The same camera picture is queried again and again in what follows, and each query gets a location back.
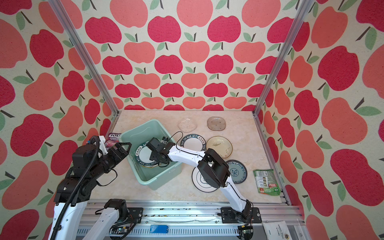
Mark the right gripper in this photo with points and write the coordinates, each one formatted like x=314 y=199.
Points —
x=151 y=158

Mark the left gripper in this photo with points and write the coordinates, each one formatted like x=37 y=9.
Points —
x=123 y=152

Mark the large green rim lettered plate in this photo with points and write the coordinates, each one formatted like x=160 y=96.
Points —
x=143 y=154

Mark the mint green plastic bin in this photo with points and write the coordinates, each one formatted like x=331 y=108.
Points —
x=156 y=177

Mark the small green rim lettered plate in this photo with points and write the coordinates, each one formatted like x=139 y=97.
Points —
x=194 y=142

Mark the white plate black flower emblem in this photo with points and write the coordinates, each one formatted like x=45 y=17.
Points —
x=200 y=183

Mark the yellow polka dot plate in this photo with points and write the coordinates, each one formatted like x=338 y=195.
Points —
x=150 y=166

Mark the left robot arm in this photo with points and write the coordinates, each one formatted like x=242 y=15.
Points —
x=73 y=193

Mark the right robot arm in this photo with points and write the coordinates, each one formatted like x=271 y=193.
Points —
x=212 y=167

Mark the purple candy bag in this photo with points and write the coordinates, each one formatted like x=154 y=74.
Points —
x=112 y=139

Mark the clear glass plate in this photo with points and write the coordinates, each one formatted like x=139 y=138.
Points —
x=187 y=125

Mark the beige ceramic bowl plate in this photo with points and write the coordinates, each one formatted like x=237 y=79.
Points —
x=221 y=145

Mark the smoky brown glass plate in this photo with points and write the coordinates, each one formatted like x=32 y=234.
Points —
x=216 y=123

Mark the blue label block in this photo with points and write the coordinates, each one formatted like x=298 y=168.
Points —
x=159 y=229

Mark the blue patterned small plate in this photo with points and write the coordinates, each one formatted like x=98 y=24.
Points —
x=238 y=171

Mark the green snack packet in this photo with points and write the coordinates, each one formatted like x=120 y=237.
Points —
x=266 y=182

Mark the white paper sheet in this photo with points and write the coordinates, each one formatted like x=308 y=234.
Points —
x=277 y=231

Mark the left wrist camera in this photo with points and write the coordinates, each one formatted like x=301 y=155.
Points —
x=102 y=142

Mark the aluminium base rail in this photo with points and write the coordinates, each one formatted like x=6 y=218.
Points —
x=199 y=220

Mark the left aluminium frame post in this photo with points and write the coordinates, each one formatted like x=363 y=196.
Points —
x=71 y=31

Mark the aluminium frame post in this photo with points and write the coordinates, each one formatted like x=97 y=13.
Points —
x=71 y=31
x=302 y=12

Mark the right aluminium frame post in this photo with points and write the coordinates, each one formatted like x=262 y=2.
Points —
x=302 y=12

